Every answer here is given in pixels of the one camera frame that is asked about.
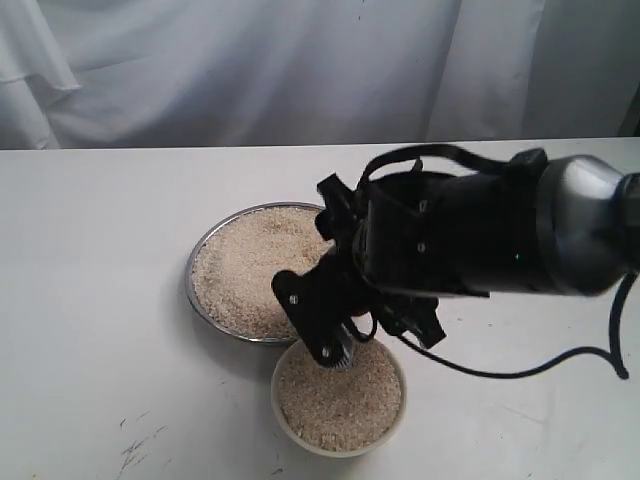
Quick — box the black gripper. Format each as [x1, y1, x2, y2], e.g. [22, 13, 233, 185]
[299, 173, 446, 349]

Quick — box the white backdrop cloth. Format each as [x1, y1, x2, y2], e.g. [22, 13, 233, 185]
[1, 1, 639, 149]

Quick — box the white bowl of rice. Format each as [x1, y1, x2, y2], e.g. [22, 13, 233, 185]
[271, 340, 407, 458]

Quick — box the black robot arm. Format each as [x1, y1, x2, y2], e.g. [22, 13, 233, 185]
[272, 144, 639, 366]

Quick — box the steel plate of rice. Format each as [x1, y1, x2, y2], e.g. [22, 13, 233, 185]
[185, 202, 330, 345]

